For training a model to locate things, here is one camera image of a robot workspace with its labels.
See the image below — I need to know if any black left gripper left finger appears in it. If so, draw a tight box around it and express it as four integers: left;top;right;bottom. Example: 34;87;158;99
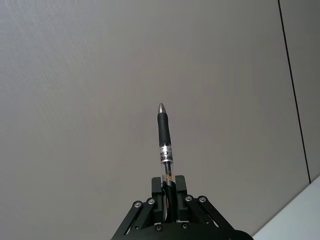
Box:
109;176;165;240

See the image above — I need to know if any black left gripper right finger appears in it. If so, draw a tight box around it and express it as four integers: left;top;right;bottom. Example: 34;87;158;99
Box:
174;175;235;233

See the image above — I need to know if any black pen with silver tip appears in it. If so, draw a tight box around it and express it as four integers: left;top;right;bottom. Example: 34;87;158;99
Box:
156;102;180;224

